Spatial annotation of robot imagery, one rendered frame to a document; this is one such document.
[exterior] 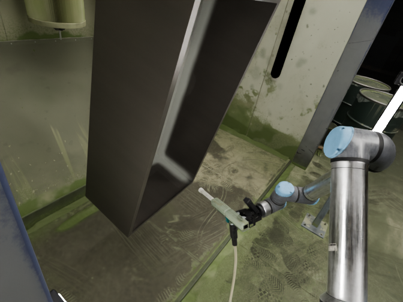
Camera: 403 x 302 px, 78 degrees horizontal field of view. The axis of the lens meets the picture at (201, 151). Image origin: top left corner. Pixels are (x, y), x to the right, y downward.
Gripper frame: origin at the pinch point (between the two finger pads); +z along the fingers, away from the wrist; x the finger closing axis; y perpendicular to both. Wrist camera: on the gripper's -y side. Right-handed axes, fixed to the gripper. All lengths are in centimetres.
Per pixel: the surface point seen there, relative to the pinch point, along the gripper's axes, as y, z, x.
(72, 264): 28, 84, 58
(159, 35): -89, 32, -25
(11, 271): -69, 65, -77
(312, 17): -109, -160, 79
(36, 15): -120, 62, 94
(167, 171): -13, 11, 61
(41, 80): -84, 72, 122
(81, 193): 4, 69, 108
